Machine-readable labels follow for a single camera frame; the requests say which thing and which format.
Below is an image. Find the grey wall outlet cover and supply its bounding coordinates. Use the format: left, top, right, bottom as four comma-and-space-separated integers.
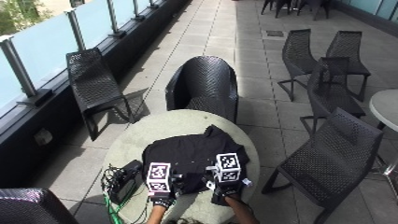
32, 127, 54, 147

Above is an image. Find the round white table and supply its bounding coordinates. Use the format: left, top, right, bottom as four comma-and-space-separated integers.
368, 89, 398, 132

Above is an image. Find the white marker cube right glove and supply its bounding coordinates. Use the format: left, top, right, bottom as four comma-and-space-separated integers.
214, 151, 242, 184

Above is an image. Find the group of dark chairs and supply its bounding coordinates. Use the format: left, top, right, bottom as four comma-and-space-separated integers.
259, 0, 333, 21

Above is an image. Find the black woven tub armchair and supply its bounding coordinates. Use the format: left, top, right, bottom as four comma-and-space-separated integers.
163, 55, 239, 124

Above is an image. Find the floor drain cover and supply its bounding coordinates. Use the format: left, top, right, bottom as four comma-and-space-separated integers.
265, 29, 286, 38

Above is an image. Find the green cable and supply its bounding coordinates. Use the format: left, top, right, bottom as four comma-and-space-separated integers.
102, 193, 126, 224

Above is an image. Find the person's right hand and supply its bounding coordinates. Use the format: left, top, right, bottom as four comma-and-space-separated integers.
203, 165, 255, 200

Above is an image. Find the dark woven chair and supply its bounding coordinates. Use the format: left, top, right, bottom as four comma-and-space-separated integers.
0, 187, 81, 224

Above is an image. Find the black garment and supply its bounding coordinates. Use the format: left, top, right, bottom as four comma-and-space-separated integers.
141, 124, 251, 196

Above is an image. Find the person's left hand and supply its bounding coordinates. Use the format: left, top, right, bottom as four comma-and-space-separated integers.
148, 173, 186, 208

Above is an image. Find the metal railing post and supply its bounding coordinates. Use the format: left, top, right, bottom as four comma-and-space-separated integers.
0, 35, 54, 107
105, 0, 126, 39
65, 8, 86, 52
130, 0, 146, 22

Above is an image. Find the black perforated armless chair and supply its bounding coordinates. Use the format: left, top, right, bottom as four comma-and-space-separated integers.
65, 47, 145, 142

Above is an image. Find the black cable bundle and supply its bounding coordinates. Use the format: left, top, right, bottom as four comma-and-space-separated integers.
100, 163, 125, 200

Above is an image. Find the frosted glass railing panel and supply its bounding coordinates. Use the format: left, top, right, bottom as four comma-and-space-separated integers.
73, 0, 114, 50
9, 12, 80, 91
0, 49, 28, 110

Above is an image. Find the white marker cube glove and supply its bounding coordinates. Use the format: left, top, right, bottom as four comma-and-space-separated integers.
144, 161, 173, 193
214, 151, 242, 184

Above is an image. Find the white marker cube left glove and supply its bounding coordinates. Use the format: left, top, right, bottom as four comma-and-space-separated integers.
144, 161, 173, 193

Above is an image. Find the black electronic box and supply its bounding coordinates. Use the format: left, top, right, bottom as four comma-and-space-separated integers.
108, 160, 144, 205

